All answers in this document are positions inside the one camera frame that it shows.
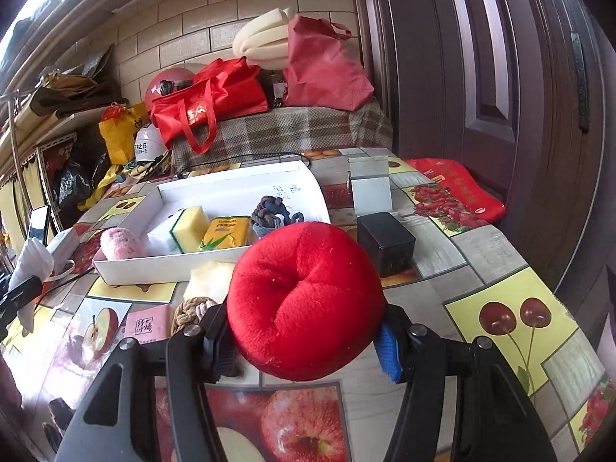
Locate pink plush toy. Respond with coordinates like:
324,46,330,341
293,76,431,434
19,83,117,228
99,227,147,261

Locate pink tissue packet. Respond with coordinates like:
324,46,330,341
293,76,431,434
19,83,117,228
124,304,175,342

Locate red cloth bag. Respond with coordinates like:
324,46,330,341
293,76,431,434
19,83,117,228
281,15,375,111

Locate dark item with white tag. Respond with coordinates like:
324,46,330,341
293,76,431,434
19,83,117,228
260,70,290,109

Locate yellow plastic bag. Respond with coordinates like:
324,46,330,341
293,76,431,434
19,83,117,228
99,102,147,164

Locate black door handle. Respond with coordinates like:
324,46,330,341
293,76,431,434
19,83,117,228
570,31,590,133

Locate pink helmet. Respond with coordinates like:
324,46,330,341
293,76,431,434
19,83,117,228
144,67,196,111

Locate red tote bag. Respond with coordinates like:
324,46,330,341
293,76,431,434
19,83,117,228
150,58,269,155

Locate brown wooden door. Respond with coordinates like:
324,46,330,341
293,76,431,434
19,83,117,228
349,0,616,328

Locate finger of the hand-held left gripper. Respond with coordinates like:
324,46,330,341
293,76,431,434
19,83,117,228
0,275,44,311

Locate pale yellow plush toy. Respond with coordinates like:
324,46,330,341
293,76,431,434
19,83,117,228
183,260,238,305

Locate black smartphone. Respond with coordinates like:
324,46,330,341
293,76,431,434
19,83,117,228
26,204,51,246

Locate plaid sofa cover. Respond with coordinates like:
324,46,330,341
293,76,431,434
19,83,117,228
171,99,394,179

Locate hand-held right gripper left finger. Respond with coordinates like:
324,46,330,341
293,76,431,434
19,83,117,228
55,298,246,462

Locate small white box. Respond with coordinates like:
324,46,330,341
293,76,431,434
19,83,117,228
48,227,82,275

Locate brown cloth pile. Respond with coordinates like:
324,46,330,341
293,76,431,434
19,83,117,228
29,72,121,116

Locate white yellow green sponge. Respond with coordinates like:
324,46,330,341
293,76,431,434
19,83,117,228
147,205,211,254

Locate white plastic bag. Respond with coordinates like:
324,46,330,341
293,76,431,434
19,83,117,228
7,238,56,333

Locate yellow tissue packet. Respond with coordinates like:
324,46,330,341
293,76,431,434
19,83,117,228
198,216,255,252

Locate black plastic bag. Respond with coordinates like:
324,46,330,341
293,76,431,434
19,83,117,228
55,154,97,208

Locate blue-grey rope knot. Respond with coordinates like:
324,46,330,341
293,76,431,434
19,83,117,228
250,195,305,238

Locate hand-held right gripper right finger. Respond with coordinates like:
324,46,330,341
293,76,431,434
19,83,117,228
373,303,559,462

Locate beige rope knot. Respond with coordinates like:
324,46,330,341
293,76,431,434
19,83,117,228
171,297,219,338

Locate white foam roll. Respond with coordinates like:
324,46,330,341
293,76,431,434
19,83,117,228
232,7,301,70

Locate black power cube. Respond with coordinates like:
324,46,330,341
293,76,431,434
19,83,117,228
357,212,417,278

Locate red flat packet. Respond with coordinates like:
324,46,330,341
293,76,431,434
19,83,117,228
404,158,507,224

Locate metal storage rack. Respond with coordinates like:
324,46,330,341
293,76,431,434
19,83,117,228
0,89,80,232

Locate red plush apple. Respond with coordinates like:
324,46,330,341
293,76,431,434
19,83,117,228
227,220,387,382

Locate white cardboard box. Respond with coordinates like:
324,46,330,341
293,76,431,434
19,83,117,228
92,161,332,286

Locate white helmet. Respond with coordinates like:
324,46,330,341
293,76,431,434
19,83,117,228
134,122,170,163

